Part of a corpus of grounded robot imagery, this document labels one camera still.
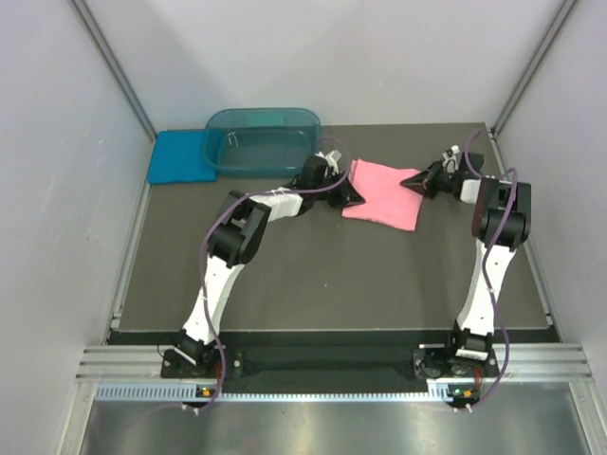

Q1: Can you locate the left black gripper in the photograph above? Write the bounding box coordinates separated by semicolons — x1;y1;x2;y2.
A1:
312;169;364;208

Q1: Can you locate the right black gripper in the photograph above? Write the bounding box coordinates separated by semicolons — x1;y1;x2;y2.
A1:
401;160;461;199

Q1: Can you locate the pink t shirt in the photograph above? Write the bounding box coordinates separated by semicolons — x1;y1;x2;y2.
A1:
341;159;423;232

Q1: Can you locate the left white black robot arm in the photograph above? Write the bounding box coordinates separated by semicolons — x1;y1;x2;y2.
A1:
161;150;364;378

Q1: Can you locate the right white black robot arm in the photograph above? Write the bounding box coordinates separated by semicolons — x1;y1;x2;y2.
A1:
400;162;532;375

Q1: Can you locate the teal plastic tub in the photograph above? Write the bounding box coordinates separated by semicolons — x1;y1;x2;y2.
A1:
201;107;322;178

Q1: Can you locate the folded blue t shirt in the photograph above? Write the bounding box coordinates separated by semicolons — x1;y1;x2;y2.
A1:
147;130;217;185

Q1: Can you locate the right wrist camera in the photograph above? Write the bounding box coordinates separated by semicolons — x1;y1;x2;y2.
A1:
441;145;484;174

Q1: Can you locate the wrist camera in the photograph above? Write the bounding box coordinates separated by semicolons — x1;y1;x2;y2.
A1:
441;145;484;174
315;149;342;174

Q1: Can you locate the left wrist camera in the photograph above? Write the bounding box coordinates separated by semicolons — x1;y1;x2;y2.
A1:
315;149;342;174

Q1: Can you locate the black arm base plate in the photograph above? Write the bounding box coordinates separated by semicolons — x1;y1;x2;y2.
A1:
160;330;447;381

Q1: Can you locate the grey slotted cable duct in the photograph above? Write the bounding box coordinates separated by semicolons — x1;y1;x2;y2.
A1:
95;383;474;404

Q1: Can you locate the aluminium frame rail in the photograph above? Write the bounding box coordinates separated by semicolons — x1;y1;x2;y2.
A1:
76;345;163;382

